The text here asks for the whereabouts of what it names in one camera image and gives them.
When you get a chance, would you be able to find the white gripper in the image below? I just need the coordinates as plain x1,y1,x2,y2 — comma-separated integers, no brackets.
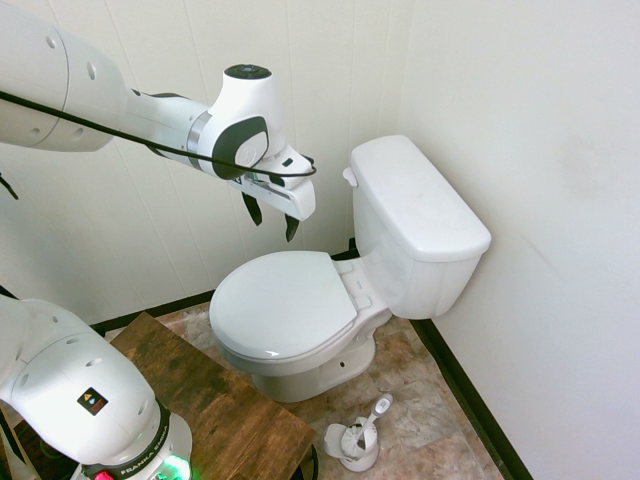
228,143,317,243

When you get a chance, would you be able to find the white toilet seat lid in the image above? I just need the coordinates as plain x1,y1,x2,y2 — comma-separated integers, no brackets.
209,250,360,361

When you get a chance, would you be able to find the white toilet tank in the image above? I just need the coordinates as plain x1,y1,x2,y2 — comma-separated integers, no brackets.
352,183,484,321

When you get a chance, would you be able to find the white toilet tank lid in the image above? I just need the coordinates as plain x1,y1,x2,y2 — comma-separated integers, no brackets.
348,134,493,263

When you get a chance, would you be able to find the white toilet bowl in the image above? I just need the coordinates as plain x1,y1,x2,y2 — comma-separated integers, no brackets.
215,252,394,404

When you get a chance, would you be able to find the white toilet brush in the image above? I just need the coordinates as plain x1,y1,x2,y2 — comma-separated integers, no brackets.
337,393,394,459

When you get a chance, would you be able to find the white toilet brush holder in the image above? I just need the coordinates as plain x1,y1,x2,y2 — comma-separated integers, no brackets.
323,423,381,472

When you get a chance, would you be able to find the brown wooden table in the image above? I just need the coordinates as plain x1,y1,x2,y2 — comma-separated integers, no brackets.
9,311,317,480

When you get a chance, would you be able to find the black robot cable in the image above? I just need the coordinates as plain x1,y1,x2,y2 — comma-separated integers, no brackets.
0,90,319,178

